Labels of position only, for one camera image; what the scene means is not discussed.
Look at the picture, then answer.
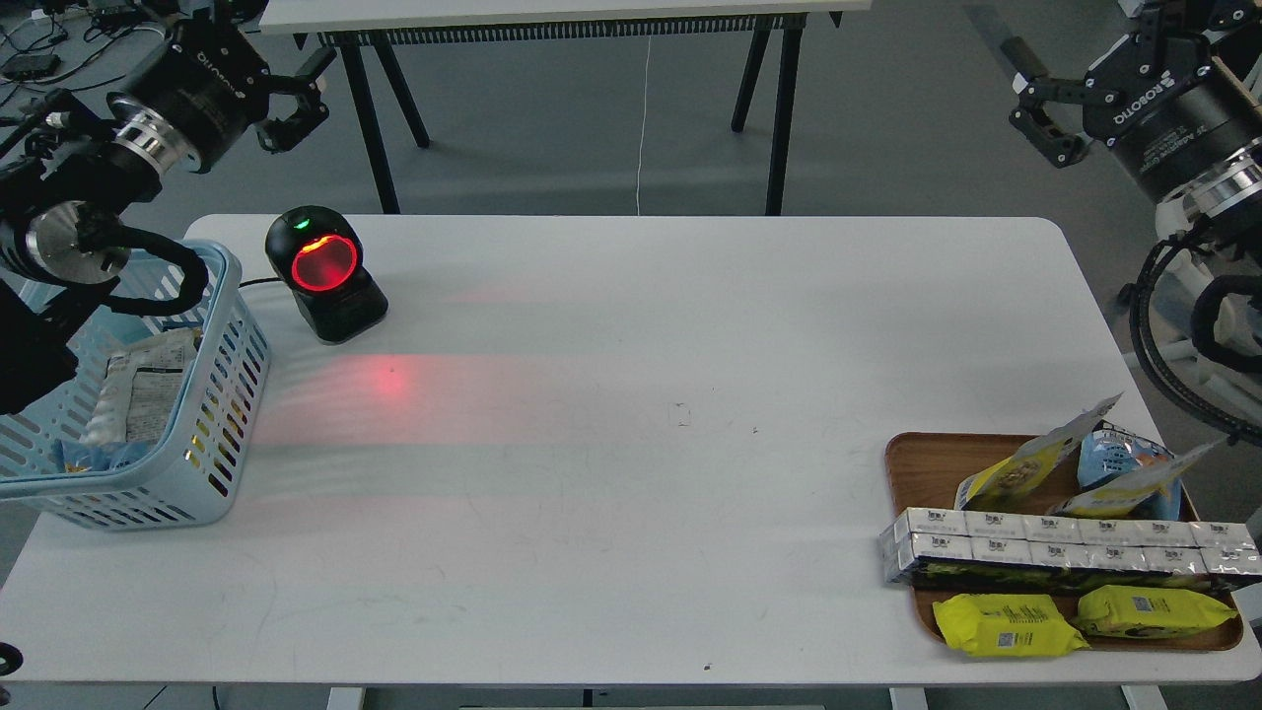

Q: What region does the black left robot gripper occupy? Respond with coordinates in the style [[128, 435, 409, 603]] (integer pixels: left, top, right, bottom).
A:
[[129, 20, 337, 174]]

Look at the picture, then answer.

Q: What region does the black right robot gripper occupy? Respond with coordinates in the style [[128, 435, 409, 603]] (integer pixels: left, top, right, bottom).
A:
[[1000, 33, 1261, 202]]

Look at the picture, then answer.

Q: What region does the yellow white snack pouch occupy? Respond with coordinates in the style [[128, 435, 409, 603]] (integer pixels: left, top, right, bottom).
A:
[[952, 392, 1123, 511]]

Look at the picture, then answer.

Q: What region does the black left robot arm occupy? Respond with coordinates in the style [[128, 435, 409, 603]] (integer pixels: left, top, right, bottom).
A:
[[1, 13, 334, 415]]

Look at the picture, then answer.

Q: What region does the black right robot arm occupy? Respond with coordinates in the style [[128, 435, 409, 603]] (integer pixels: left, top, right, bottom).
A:
[[997, 4, 1259, 445]]

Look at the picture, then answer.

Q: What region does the white snack bag in basket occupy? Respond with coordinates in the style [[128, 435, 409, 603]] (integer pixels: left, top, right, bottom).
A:
[[78, 327, 202, 448]]

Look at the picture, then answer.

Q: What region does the blue snack pouch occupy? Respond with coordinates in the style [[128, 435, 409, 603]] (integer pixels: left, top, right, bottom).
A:
[[1076, 422, 1184, 521]]

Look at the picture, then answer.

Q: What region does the yellow snack pouch on tray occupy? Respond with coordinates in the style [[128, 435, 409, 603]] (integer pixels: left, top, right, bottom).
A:
[[1046, 438, 1227, 520]]

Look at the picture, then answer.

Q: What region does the light blue plastic basket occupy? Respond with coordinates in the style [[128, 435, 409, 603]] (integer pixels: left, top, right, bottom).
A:
[[1, 240, 269, 532]]

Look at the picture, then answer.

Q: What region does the blue snack bag in basket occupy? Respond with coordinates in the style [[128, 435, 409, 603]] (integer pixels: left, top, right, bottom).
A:
[[50, 440, 151, 475]]

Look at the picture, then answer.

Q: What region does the silver boxed snack multipack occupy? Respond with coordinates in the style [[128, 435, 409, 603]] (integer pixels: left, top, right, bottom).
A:
[[877, 507, 1261, 595]]

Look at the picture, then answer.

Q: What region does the background table with black legs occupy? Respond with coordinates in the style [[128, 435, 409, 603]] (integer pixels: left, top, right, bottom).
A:
[[257, 1, 871, 216]]

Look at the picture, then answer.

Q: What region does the black barcode scanner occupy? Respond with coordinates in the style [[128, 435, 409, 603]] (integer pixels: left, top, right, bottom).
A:
[[264, 206, 387, 343]]

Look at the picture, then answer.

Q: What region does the brown wooden tray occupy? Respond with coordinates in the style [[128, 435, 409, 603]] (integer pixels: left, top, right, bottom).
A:
[[883, 433, 1252, 653]]

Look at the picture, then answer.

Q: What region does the yellow packet right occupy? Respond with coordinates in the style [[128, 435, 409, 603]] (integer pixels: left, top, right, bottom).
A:
[[1070, 585, 1238, 639]]

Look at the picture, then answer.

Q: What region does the yellow packet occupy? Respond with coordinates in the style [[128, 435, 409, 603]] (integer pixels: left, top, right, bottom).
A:
[[933, 594, 1089, 658], [1070, 585, 1238, 639]]

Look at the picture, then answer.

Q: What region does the yellow packet left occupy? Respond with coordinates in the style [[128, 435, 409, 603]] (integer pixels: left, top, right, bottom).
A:
[[933, 594, 1089, 658]]

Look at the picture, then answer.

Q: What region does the floor cables and power strip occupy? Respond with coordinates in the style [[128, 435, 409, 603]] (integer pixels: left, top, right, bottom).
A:
[[0, 0, 169, 95]]

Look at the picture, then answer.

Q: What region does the white hanging cable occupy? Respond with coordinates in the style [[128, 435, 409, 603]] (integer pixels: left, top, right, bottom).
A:
[[636, 35, 652, 217]]

